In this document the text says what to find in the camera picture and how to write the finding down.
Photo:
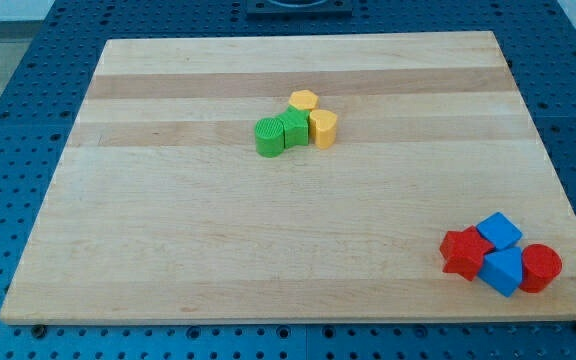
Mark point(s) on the green star block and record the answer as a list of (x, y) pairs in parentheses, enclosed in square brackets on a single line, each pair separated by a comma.
[(296, 127)]

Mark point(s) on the red star block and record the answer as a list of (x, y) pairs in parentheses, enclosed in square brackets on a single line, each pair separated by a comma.
[(464, 252)]

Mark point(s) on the blue cube block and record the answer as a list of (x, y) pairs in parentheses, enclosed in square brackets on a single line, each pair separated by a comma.
[(499, 230)]

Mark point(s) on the blue triangle block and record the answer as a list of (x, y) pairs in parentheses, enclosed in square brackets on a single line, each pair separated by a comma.
[(502, 270)]

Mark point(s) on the green cylinder block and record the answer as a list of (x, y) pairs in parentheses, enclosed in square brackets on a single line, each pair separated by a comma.
[(269, 137)]

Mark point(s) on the yellow heart block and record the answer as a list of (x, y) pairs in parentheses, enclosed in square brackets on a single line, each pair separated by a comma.
[(323, 127)]

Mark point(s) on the yellow hexagon block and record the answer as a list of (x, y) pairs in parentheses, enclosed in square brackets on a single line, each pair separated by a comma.
[(304, 100)]

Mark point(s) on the large wooden board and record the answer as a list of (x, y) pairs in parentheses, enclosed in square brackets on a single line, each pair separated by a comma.
[(161, 211)]

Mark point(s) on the red cylinder block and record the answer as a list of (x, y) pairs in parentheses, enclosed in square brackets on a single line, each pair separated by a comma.
[(540, 265)]

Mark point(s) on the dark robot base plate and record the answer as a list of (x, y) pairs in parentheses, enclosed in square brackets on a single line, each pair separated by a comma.
[(262, 8)]

